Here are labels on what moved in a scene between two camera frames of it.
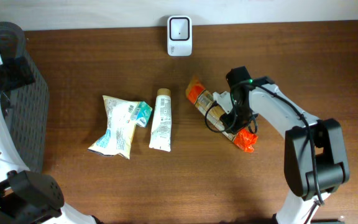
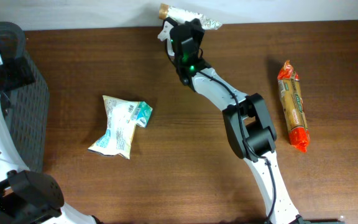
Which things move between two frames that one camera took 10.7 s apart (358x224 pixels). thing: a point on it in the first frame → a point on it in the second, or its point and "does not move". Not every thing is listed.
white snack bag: [118, 138] does not move
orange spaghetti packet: [204, 101] → [291, 99]
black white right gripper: [237, 126] → [198, 33]
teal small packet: [142, 114] does not move
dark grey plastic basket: [28, 106] does not move
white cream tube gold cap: [161, 136] → [180, 17]
